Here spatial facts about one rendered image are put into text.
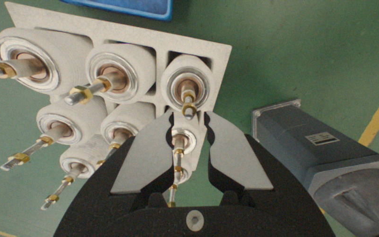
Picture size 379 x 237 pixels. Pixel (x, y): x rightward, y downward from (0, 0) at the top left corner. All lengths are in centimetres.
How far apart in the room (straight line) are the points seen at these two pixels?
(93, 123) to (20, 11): 21
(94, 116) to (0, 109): 59
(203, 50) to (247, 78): 28
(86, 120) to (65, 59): 12
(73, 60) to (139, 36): 11
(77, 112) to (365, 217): 58
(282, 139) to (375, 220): 20
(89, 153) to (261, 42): 58
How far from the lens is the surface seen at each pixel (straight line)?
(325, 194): 45
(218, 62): 28
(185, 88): 19
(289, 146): 47
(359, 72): 79
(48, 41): 29
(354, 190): 43
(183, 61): 21
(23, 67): 29
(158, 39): 28
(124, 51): 22
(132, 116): 27
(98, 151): 40
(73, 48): 31
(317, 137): 49
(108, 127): 29
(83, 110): 33
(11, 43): 31
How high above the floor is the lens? 45
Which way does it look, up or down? 59 degrees down
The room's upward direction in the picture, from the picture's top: 177 degrees clockwise
